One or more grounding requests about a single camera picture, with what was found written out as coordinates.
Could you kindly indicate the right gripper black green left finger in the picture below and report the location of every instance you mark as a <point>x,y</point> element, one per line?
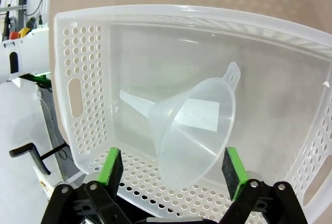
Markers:
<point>111,167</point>

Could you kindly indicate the right gripper black green right finger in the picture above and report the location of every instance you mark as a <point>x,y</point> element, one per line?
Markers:
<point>233,172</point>

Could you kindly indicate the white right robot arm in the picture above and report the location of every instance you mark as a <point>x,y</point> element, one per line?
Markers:
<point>28,55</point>

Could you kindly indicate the clear plastic funnel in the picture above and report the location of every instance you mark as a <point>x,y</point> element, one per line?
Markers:
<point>168,120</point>

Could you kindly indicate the white perforated basket with label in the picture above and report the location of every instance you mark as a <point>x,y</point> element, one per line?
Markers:
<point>85,78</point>

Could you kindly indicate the red yellow emergency stop button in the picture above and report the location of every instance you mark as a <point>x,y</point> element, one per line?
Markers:
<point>19,33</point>

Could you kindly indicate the green base bracket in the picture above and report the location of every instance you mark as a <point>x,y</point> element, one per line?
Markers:
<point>39,78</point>

